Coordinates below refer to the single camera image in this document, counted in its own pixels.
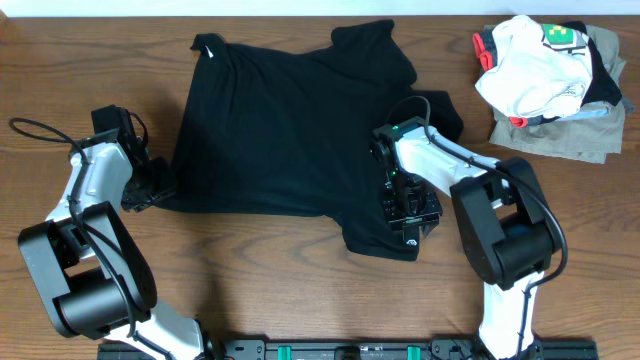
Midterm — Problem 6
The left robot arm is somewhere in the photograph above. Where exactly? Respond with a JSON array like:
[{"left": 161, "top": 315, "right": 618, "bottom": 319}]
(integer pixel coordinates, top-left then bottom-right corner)
[{"left": 18, "top": 105, "right": 218, "bottom": 360}]

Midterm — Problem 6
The black t-shirt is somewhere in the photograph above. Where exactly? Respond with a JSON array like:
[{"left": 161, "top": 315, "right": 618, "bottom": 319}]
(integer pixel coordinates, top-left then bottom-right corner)
[{"left": 162, "top": 20, "right": 463, "bottom": 261}]

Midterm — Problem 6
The red and grey garment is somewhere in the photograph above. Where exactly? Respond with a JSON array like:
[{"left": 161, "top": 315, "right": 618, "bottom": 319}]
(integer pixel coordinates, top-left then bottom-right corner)
[{"left": 472, "top": 31, "right": 498, "bottom": 71}]

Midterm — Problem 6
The olive khaki garment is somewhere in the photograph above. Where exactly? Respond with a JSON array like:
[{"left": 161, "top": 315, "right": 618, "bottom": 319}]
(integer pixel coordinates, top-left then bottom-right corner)
[{"left": 488, "top": 24, "right": 628, "bottom": 165}]

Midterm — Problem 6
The light blue garment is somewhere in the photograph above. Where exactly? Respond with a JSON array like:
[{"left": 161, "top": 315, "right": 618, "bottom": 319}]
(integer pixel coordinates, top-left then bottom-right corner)
[{"left": 560, "top": 98, "right": 636, "bottom": 121}]

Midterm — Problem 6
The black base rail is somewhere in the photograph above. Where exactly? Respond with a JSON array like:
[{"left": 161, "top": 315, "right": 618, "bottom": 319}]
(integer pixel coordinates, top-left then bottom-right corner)
[{"left": 97, "top": 337, "right": 600, "bottom": 360}]

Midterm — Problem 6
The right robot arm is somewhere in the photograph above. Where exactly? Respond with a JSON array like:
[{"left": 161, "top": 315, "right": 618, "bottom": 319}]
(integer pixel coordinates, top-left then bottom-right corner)
[{"left": 370, "top": 117, "right": 568, "bottom": 359}]

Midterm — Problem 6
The white printed t-shirt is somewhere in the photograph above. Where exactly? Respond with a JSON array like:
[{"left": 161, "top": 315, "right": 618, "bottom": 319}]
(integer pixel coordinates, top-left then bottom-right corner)
[{"left": 475, "top": 15, "right": 622, "bottom": 127}]

